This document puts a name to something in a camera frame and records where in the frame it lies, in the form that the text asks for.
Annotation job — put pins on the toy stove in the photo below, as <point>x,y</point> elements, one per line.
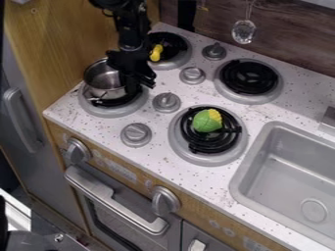
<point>205,98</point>

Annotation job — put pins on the silver pot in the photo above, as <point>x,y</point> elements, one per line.
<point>104,80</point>

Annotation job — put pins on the yellow toy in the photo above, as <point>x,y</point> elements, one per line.
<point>155,53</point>

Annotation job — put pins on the green and yellow toy corn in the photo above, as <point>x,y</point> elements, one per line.
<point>206,121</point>

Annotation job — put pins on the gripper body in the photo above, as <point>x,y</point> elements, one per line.
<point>129,63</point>

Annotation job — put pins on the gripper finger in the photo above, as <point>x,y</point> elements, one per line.
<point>133,87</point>

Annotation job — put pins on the toy sink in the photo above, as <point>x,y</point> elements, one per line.
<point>290,183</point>

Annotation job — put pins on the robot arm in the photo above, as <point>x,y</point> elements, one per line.
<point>129,23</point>

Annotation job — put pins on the grey toy fridge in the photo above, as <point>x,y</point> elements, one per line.
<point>26,130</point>

